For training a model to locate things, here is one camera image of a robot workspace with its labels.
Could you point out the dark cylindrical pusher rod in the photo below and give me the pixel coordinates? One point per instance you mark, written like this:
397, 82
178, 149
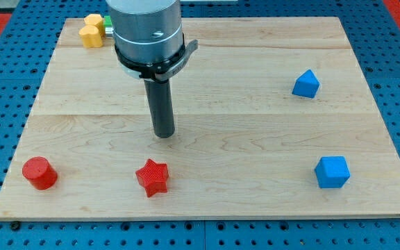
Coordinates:
160, 106

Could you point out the black clamp ring mount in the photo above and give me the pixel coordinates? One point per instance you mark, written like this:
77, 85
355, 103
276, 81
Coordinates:
158, 71

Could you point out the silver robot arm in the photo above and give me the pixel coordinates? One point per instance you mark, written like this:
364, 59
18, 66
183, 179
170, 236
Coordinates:
150, 44

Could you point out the red star block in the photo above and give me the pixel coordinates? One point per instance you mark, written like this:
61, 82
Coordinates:
153, 177

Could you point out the wooden board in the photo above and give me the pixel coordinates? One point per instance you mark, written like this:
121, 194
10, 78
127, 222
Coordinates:
245, 147

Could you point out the green block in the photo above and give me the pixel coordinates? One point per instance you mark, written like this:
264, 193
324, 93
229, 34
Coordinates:
107, 21

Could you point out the yellow heart block front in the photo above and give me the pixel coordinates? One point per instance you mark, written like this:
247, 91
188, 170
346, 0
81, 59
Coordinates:
90, 37

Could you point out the yellow heart block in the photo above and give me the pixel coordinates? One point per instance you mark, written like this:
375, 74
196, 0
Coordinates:
90, 37
97, 21

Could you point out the yellow heart block rear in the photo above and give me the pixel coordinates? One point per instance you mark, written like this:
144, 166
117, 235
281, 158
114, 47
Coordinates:
97, 21

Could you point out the red cylinder block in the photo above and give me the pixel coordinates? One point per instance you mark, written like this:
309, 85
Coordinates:
39, 173

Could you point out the blue pyramid block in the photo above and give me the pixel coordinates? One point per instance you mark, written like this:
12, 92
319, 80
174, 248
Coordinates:
306, 85

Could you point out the blue cube block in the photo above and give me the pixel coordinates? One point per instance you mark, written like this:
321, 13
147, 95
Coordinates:
332, 172

